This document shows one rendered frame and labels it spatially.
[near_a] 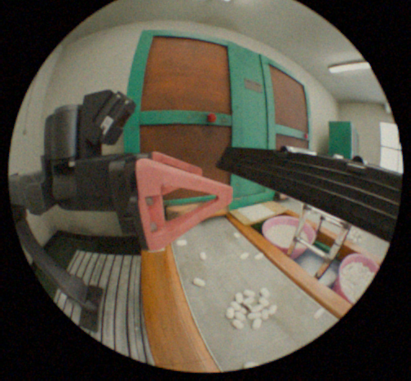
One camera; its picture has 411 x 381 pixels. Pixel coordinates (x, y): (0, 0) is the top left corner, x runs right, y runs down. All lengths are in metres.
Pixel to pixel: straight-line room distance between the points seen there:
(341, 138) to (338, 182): 2.75
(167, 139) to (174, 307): 0.58
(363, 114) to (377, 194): 5.23
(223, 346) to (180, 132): 0.72
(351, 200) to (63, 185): 0.32
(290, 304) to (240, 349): 0.18
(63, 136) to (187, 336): 0.39
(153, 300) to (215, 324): 0.16
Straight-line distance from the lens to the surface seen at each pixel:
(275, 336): 0.41
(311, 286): 0.48
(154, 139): 0.58
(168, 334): 0.36
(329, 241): 0.74
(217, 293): 0.42
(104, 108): 0.15
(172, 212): 0.59
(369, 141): 5.24
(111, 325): 0.52
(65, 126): 0.17
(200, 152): 0.61
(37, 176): 0.22
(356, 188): 0.20
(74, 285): 0.45
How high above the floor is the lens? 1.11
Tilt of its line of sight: 13 degrees down
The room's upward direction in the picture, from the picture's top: straight up
